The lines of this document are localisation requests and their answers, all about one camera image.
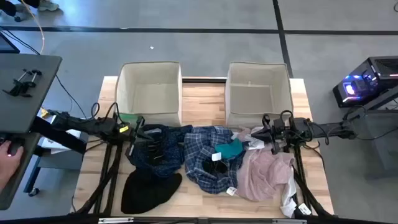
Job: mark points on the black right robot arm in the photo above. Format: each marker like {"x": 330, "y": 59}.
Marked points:
{"x": 329, "y": 129}

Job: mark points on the black garment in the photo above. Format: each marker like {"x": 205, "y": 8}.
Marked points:
{"x": 146, "y": 193}

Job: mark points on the dark grey desk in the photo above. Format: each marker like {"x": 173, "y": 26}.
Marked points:
{"x": 25, "y": 93}

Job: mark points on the beige fabric storage bin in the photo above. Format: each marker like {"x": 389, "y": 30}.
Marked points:
{"x": 258, "y": 99}
{"x": 124, "y": 93}

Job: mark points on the navy dotted garment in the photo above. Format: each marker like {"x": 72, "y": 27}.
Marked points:
{"x": 169, "y": 149}

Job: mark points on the white grey garment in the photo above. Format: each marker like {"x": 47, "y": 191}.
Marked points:
{"x": 253, "y": 143}

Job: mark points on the black computer tower with lights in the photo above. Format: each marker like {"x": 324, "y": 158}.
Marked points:
{"x": 373, "y": 74}

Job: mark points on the teal garment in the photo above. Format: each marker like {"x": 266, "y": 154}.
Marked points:
{"x": 230, "y": 149}

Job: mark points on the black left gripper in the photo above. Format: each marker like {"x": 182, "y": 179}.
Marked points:
{"x": 133, "y": 144}

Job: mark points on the black computer mouse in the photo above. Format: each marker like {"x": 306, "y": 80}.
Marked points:
{"x": 16, "y": 147}

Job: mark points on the black frame rail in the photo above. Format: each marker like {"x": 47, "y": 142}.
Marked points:
{"x": 199, "y": 221}

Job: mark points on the person's leg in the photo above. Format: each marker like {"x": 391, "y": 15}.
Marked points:
{"x": 28, "y": 2}

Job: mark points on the blue plaid shirt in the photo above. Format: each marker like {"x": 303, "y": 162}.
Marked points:
{"x": 199, "y": 146}

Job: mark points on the black clamp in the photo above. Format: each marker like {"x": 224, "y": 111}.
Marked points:
{"x": 21, "y": 85}

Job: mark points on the person's hand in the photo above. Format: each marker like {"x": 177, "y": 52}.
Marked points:
{"x": 7, "y": 168}

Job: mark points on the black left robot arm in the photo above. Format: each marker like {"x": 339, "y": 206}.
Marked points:
{"x": 93, "y": 126}

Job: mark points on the green garment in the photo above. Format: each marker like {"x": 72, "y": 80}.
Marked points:
{"x": 127, "y": 119}

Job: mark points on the person's shoe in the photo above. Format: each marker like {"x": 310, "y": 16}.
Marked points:
{"x": 48, "y": 4}

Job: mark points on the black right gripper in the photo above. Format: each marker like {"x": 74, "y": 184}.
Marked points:
{"x": 275, "y": 137}

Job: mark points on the pink garment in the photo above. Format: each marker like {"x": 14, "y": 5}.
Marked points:
{"x": 264, "y": 174}

